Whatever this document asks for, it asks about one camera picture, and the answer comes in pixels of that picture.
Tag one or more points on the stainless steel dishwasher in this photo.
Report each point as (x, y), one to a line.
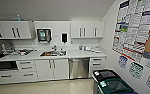
(79, 68)

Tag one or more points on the blue dish soap bottle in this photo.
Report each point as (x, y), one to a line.
(81, 47)

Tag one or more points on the chrome sink faucet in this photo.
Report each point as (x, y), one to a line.
(54, 48)

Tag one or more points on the stainless steel sink basin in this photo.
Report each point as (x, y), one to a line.
(53, 53)

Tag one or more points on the orange bowl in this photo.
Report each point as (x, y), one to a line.
(50, 53)

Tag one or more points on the white drawer unit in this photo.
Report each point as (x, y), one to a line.
(97, 65)
(26, 66)

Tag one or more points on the white two-door base cabinet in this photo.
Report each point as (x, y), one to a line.
(52, 69)

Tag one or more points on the black paper towel dispenser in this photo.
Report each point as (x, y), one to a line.
(43, 35)

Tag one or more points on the grey bin with green lid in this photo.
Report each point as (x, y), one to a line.
(116, 87)

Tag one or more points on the teal bottle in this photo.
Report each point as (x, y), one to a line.
(18, 17)

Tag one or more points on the black built-in microwave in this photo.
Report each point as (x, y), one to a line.
(5, 65)

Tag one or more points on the white wide drawer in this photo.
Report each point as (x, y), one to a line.
(5, 76)

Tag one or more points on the black wall soap dispenser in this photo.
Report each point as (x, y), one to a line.
(64, 37)

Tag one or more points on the large multicolour wall poster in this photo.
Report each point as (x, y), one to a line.
(134, 26)

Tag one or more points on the small green wall sign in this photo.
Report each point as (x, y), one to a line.
(136, 70)

